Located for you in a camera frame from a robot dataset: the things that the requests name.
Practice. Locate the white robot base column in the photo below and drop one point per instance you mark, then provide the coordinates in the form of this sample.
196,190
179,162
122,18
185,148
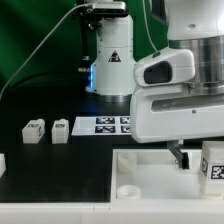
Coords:
111,74

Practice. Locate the white sheet with tags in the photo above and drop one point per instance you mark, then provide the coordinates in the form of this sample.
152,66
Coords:
101,125

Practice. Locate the black camera on stand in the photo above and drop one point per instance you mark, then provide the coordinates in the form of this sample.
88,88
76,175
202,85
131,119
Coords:
104,8

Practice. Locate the white square tabletop panel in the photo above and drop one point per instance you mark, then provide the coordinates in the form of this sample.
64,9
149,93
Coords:
147,174

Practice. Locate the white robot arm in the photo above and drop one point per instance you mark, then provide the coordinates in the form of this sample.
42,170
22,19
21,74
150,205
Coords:
198,26

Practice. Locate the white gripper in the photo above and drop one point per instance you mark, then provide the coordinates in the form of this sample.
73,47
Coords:
162,109

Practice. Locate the white block left edge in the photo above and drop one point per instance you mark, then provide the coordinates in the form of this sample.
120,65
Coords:
2,164

